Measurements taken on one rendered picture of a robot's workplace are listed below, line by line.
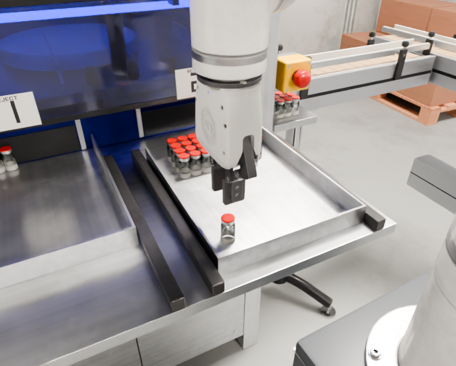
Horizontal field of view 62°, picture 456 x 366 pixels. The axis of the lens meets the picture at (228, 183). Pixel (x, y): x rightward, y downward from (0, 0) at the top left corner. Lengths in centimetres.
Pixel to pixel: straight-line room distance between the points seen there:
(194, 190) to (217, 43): 36
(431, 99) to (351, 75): 214
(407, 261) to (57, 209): 161
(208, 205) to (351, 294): 117
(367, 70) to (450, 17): 249
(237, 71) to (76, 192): 43
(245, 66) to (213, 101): 6
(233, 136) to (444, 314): 27
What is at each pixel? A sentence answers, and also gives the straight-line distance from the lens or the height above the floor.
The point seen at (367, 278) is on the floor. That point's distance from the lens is 183.
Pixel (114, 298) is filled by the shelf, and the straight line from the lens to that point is 54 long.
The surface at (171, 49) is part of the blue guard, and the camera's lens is 77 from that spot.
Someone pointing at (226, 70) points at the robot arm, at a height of 116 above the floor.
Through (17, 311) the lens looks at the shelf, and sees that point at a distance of 57.
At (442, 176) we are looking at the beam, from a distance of 156.
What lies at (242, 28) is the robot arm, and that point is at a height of 120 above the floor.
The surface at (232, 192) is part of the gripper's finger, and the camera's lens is 50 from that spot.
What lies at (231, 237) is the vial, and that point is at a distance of 58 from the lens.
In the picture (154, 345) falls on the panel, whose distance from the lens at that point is 126.
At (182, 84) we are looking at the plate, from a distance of 79.
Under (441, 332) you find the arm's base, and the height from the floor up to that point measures 97.
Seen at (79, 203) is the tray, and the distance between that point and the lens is 71.
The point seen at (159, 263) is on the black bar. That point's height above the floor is 90.
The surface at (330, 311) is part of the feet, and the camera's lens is 165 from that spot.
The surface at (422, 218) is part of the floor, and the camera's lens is 227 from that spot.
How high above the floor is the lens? 128
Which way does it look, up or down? 34 degrees down
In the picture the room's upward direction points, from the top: straight up
